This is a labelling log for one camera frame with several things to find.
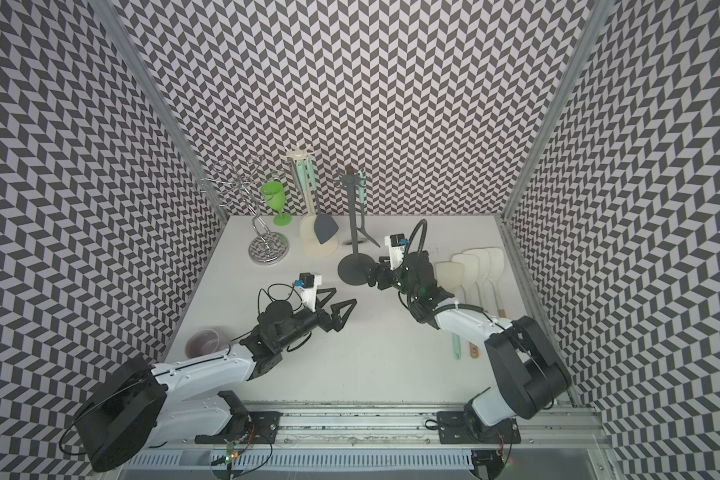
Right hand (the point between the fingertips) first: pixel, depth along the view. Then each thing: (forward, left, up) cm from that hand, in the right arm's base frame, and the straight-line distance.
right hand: (371, 266), depth 84 cm
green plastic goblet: (+29, +33, +3) cm, 44 cm away
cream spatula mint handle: (-18, -25, -16) cm, 34 cm away
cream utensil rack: (+18, +22, -15) cm, 32 cm away
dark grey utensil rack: (+10, +6, -15) cm, 19 cm away
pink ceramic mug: (-19, +45, -8) cm, 50 cm away
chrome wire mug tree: (+19, +39, -15) cm, 46 cm away
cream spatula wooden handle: (+10, -42, -12) cm, 45 cm away
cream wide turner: (+17, +21, 0) cm, 27 cm away
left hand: (-10, +7, 0) cm, 12 cm away
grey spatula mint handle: (+21, +16, -5) cm, 27 cm away
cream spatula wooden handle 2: (+10, -33, -12) cm, 36 cm away
